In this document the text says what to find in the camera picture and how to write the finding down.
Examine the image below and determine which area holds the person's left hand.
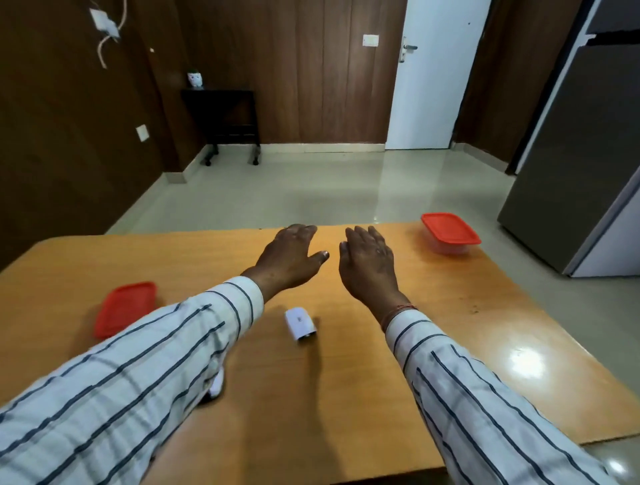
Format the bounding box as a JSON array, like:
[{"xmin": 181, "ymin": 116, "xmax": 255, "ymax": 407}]
[{"xmin": 241, "ymin": 224, "xmax": 331, "ymax": 303}]

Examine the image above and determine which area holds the white wall adapter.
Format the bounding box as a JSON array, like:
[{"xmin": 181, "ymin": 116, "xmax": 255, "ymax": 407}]
[{"xmin": 89, "ymin": 8, "xmax": 121, "ymax": 40}]

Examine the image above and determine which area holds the person's right hand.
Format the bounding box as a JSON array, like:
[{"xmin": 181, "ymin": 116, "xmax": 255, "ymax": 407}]
[{"xmin": 338, "ymin": 225, "xmax": 402, "ymax": 321}]

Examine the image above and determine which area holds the orange thread wristband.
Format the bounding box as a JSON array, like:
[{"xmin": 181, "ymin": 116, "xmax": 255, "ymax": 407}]
[{"xmin": 380, "ymin": 303, "xmax": 419, "ymax": 332}]

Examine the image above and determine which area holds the clear container with red lid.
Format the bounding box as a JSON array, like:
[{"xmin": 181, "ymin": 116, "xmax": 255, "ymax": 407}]
[{"xmin": 420, "ymin": 212, "xmax": 483, "ymax": 256}]

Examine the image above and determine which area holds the small white device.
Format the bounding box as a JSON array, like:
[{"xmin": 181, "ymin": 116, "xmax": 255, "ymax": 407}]
[{"xmin": 284, "ymin": 307, "xmax": 318, "ymax": 342}]

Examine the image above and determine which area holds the white door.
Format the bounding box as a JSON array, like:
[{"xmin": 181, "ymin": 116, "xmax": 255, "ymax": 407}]
[{"xmin": 385, "ymin": 0, "xmax": 494, "ymax": 151}]

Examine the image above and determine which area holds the person's right forearm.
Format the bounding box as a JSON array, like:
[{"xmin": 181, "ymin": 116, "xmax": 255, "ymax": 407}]
[{"xmin": 384, "ymin": 309, "xmax": 617, "ymax": 485}]

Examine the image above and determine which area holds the grey refrigerator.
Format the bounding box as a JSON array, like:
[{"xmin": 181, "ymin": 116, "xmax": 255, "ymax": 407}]
[{"xmin": 497, "ymin": 0, "xmax": 640, "ymax": 278}]

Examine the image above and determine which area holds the black side table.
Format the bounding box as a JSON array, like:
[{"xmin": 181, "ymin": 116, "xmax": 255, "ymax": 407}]
[{"xmin": 180, "ymin": 88, "xmax": 262, "ymax": 167}]

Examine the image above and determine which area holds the person's left forearm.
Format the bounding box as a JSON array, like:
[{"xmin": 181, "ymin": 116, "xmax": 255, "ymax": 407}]
[{"xmin": 0, "ymin": 276, "xmax": 265, "ymax": 485}]

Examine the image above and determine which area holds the white cable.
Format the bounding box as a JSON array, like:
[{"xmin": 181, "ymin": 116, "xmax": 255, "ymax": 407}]
[{"xmin": 96, "ymin": 0, "xmax": 129, "ymax": 70}]

